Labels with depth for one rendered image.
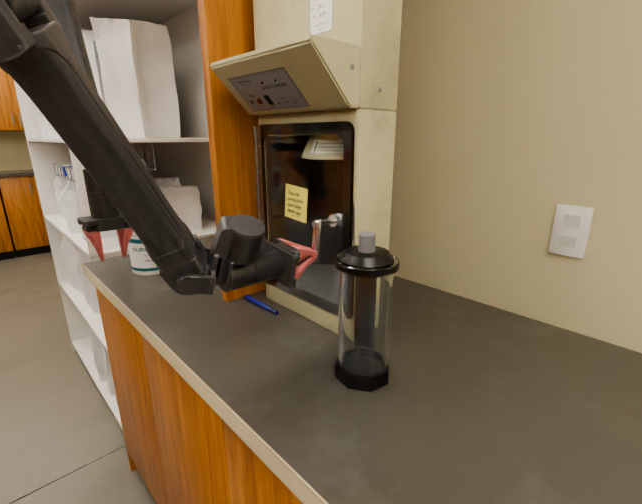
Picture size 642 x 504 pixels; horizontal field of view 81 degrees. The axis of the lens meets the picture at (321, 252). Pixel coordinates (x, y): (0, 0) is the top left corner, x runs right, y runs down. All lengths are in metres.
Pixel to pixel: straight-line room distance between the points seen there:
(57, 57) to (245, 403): 0.53
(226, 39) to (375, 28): 0.38
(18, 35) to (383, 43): 0.54
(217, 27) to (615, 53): 0.82
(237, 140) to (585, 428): 0.89
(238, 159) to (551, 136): 0.73
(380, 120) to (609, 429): 0.63
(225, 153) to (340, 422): 0.66
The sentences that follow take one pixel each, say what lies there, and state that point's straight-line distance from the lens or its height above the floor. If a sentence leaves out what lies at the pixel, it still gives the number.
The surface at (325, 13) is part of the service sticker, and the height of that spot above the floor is 1.58.
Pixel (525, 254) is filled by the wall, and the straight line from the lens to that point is 1.05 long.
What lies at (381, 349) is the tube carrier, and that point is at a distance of 0.66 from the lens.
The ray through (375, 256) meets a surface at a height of 1.18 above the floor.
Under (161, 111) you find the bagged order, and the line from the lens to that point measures 1.99.
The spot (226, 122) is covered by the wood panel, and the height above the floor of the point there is 1.39.
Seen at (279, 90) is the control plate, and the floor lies 1.45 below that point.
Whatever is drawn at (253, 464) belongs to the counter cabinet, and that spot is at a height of 0.81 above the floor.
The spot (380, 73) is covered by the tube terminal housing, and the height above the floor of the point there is 1.47.
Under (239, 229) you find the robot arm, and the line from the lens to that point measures 0.57.
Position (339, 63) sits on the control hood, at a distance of 0.69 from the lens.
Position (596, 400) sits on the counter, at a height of 0.94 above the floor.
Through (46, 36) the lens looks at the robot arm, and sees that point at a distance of 0.49.
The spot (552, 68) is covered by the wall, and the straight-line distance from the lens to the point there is 1.02.
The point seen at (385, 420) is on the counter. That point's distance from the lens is 0.65.
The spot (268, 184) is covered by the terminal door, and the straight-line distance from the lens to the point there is 0.92.
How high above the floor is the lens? 1.36
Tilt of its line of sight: 17 degrees down
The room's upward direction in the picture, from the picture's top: straight up
